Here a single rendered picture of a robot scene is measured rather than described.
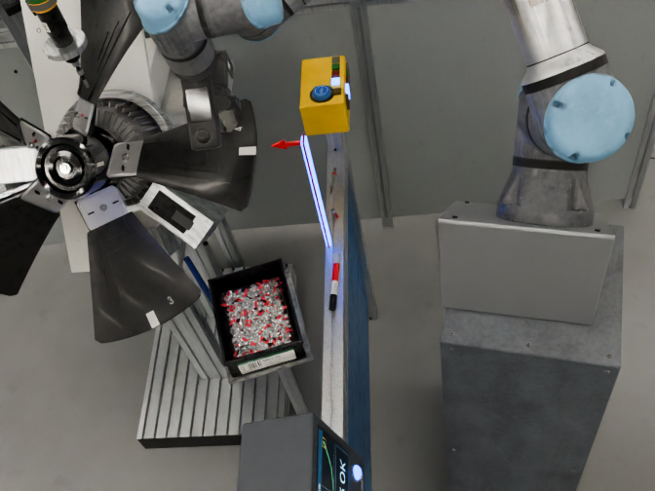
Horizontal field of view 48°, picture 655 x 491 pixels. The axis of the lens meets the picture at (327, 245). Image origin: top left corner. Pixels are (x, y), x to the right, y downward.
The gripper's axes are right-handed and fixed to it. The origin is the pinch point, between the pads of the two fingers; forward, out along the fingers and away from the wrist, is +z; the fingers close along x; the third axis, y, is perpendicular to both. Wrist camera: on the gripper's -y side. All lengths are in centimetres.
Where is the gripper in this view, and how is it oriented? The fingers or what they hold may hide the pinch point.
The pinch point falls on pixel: (226, 131)
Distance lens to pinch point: 134.0
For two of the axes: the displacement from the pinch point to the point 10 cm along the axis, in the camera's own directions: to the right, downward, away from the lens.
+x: -9.9, 0.7, 1.2
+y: -0.3, -9.4, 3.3
